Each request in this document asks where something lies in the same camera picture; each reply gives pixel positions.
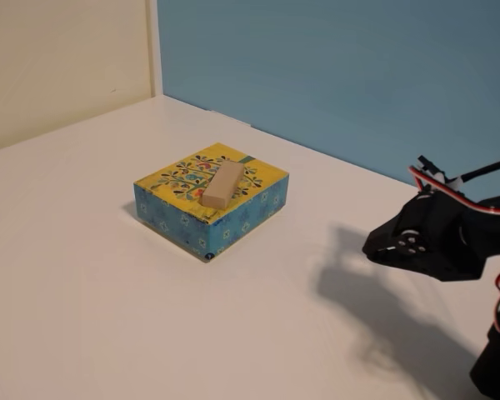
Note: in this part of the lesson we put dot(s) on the yellow blue floral box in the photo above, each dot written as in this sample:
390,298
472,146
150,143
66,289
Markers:
171,208

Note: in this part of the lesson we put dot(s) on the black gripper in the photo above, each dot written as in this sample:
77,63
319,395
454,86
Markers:
405,247

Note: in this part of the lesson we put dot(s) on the wooden Jenga block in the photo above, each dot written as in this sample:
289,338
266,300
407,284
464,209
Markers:
221,183

